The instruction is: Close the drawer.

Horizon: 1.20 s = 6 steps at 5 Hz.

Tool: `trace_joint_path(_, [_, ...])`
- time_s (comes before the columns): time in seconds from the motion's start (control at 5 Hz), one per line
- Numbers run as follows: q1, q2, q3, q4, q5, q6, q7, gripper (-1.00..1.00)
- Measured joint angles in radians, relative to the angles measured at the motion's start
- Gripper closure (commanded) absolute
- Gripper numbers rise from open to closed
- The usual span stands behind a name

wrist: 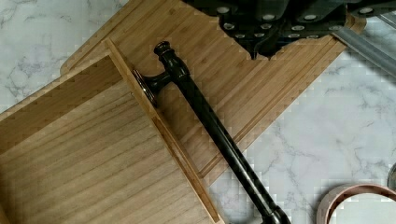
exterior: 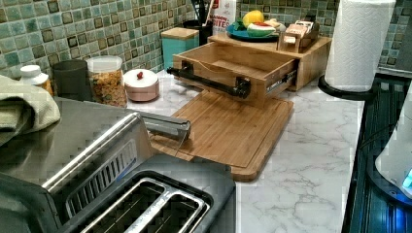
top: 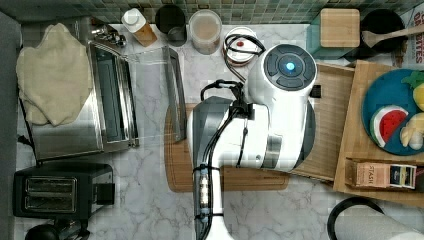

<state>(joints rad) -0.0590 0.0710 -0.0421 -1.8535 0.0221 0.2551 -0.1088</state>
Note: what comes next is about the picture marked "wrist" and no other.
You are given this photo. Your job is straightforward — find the bamboo drawer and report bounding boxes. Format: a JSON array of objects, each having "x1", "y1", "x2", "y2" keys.
[{"x1": 1, "y1": 41, "x2": 224, "y2": 224}]

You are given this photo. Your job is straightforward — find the bamboo cutting board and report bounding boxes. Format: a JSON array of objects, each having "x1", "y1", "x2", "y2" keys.
[{"x1": 60, "y1": 0, "x2": 367, "y2": 188}]

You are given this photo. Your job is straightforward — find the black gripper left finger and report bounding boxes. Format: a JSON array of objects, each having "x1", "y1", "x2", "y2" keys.
[{"x1": 183, "y1": 0, "x2": 289, "y2": 60}]

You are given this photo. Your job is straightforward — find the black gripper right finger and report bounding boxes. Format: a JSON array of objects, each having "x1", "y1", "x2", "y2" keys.
[{"x1": 264, "y1": 0, "x2": 395, "y2": 57}]

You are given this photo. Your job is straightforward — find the black metal drawer handle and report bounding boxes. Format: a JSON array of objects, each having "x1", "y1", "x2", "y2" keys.
[{"x1": 133, "y1": 41, "x2": 291, "y2": 224}]

